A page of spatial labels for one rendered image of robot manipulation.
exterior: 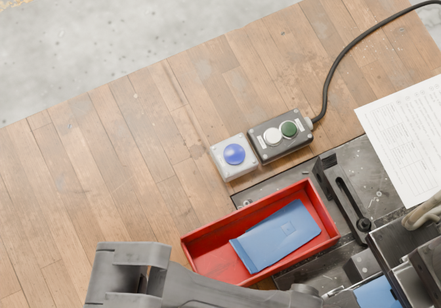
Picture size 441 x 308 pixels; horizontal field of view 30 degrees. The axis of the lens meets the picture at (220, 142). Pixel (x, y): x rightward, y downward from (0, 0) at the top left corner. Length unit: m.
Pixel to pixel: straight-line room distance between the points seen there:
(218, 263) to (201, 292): 0.43
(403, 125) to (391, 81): 0.09
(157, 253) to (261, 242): 0.49
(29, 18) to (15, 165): 1.20
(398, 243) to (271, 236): 0.29
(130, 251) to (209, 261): 0.45
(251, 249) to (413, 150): 0.36
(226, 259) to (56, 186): 0.33
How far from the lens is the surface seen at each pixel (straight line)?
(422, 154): 1.57
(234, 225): 1.47
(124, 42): 2.61
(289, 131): 1.50
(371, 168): 1.54
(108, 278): 1.04
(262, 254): 1.46
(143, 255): 1.01
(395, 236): 1.26
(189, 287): 1.02
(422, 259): 1.12
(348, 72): 1.60
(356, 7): 1.67
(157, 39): 2.61
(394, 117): 1.58
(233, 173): 1.47
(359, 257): 1.40
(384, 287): 1.40
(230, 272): 1.45
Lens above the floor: 2.33
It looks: 70 degrees down
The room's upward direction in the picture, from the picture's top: 6 degrees clockwise
